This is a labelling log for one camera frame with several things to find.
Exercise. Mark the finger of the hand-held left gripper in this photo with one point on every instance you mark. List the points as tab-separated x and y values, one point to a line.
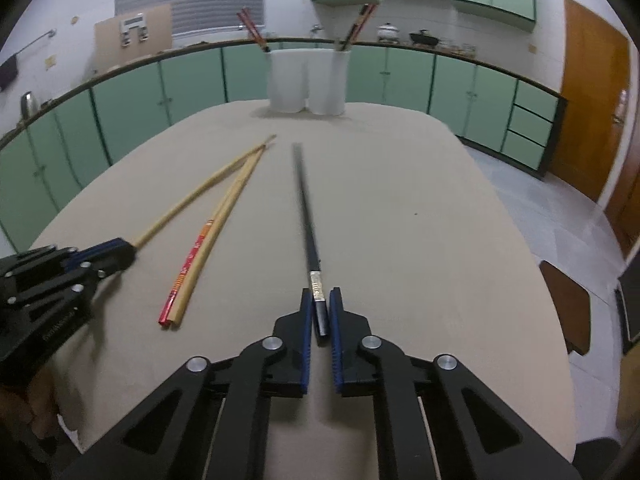
107	265
107	249

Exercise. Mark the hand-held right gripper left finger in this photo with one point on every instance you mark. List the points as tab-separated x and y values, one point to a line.
305	340

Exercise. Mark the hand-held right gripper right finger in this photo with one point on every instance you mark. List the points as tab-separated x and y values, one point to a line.
336	340

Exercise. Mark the plain wooden chopstick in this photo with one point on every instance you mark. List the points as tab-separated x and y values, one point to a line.
175	215

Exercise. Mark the light wooden chopstick red end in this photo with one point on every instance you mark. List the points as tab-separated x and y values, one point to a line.
215	235

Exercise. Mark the black chopstick silver band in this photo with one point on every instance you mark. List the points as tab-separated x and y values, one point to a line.
307	220

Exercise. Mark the white twin utensil holder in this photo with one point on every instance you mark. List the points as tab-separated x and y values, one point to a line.
325	85

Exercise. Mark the dark brown chopstick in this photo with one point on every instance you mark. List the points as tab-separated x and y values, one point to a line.
353	27
360	27

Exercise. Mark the person's left hand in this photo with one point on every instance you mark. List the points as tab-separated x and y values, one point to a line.
20	412

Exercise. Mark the beige tablecloth table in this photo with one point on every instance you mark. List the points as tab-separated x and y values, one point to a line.
425	260

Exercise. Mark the green kitchen base cabinets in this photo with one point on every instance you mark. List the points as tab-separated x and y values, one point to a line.
195	80

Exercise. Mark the metal towel bar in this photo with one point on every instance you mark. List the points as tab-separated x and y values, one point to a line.
35	42

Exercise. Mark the wooden board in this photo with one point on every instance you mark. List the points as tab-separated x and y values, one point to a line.
160	35

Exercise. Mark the brown wooden stool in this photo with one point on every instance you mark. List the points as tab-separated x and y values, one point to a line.
565	305

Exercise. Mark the black chair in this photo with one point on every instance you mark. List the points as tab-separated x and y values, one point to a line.
600	460

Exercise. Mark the white cooking pot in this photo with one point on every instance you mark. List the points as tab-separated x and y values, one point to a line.
387	32

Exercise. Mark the black wok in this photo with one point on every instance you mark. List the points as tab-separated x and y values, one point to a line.
424	37

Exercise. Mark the closed wooden door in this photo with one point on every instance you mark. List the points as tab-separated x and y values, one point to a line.
590	110

